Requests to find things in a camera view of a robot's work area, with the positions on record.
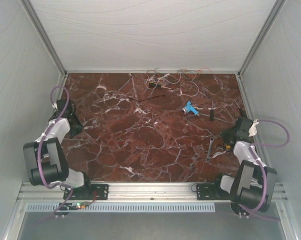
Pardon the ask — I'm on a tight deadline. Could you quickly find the red wire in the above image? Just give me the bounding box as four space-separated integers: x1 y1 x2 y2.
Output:
176 68 211 98

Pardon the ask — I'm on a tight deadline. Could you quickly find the white wire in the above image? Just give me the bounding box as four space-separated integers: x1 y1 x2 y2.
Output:
144 72 181 90

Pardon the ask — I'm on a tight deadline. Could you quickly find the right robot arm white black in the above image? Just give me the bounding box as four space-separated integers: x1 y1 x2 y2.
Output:
211 117 277 213

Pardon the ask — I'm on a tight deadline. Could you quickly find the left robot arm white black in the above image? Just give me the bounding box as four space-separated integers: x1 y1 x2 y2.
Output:
23 99 94 199

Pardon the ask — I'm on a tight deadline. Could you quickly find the black zip tie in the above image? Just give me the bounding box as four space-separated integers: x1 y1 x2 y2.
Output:
127 94 166 103

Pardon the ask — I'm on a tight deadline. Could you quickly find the silver wrench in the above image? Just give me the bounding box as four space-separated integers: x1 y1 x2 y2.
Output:
206 137 215 162

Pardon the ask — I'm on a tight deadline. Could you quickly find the small black screwdriver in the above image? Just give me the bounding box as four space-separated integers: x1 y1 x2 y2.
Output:
209 100 215 121

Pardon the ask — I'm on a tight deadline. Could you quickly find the blue plastic connector tool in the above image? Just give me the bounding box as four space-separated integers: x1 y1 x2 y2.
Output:
182 101 199 116

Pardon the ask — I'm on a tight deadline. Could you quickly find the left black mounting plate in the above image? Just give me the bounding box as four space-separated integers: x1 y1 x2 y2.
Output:
69 183 109 201

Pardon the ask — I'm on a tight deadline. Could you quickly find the black mounting plate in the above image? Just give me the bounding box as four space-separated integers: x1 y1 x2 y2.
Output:
190 183 218 201
69 183 109 201

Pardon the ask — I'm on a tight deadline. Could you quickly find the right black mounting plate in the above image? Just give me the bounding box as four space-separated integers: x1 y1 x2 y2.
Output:
190 183 218 201

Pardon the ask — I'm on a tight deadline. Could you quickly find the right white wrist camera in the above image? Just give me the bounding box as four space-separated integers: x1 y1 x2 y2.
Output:
248 119 260 138

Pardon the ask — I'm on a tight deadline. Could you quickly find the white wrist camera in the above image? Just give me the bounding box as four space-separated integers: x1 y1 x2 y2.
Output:
248 119 260 138
51 102 58 111

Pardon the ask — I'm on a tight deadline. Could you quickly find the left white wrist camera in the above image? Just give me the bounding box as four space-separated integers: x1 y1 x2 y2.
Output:
51 102 58 111

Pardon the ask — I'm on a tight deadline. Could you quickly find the grey slotted cable duct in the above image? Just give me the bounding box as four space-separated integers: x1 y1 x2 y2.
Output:
27 202 216 213

